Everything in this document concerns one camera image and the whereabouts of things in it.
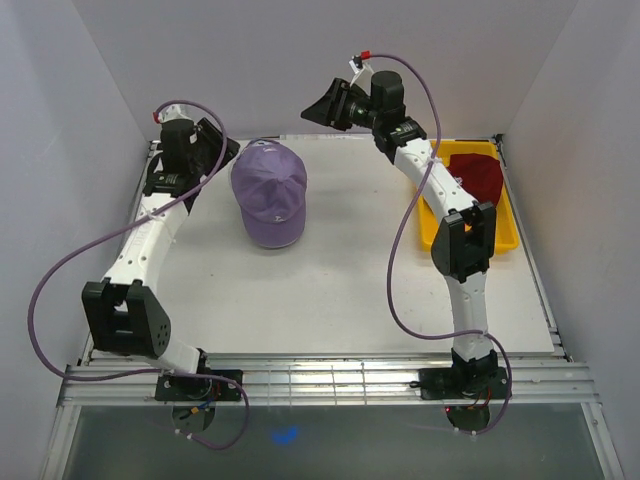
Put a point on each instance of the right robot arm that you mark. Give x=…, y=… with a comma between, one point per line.
x=464, y=241

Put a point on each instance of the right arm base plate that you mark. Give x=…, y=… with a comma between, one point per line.
x=444, y=384

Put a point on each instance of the purple baseball cap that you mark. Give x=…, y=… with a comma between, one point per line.
x=269, y=183

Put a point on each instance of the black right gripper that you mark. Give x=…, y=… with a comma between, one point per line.
x=329, y=108

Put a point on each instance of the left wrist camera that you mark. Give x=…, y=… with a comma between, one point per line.
x=170, y=112

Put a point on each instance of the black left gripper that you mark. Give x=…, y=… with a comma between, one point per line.
x=207, y=134

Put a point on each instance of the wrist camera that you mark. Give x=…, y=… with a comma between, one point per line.
x=362, y=70
x=170, y=112

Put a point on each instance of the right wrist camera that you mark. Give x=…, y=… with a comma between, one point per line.
x=362, y=70

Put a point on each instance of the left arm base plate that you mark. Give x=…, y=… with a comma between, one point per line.
x=220, y=385

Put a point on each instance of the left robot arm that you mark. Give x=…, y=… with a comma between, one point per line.
x=124, y=315

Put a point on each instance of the aluminium frame rail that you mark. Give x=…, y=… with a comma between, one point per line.
x=293, y=382

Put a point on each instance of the dark red baseball cap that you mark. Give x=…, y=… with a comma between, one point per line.
x=479, y=175

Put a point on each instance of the white baseball cap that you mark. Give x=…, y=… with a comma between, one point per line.
x=279, y=246

